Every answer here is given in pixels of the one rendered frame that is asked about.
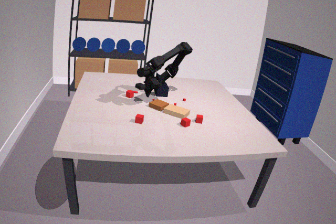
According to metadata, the red square block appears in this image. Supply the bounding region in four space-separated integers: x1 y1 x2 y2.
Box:
126 90 134 98
195 115 203 124
181 118 191 127
135 114 144 124

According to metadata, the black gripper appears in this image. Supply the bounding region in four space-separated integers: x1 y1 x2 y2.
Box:
135 76 154 97

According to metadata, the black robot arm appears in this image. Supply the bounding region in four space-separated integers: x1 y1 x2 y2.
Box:
137 42 193 88

